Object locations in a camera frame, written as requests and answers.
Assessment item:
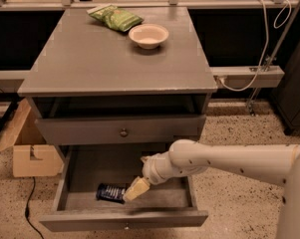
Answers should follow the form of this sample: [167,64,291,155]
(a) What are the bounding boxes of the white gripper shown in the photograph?
[123,152,175,201]

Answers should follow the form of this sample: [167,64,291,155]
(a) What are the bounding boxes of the dark blue snack bar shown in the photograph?
[96,183,126,204]

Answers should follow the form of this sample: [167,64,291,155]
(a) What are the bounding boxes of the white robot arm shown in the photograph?
[124,139,300,239]

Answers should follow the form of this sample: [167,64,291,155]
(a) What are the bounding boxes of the open grey lower drawer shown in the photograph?
[40,143,208,232]

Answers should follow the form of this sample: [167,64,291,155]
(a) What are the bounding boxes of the closed grey upper drawer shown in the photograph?
[36,116,206,145]

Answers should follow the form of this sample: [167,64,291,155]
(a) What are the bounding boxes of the grey wooden drawer cabinet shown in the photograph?
[17,6,218,232]

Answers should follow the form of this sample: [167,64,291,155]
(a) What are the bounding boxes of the cardboard box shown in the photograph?
[0,100,64,177]

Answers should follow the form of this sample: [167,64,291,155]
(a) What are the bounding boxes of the white round bowl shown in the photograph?
[129,24,169,50]

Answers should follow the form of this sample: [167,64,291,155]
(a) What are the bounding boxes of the green chip bag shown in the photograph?
[87,5,144,32]

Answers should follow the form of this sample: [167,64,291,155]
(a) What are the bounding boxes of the dark grey side cabinet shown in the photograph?
[271,40,300,135]

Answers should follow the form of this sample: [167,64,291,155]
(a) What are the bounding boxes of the black floor cable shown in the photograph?
[24,176,45,239]

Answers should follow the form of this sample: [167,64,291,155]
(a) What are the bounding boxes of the grey wall rail beam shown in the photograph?
[0,66,284,94]

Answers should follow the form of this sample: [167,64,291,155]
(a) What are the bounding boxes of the white hanging cable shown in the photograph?
[217,0,293,93]

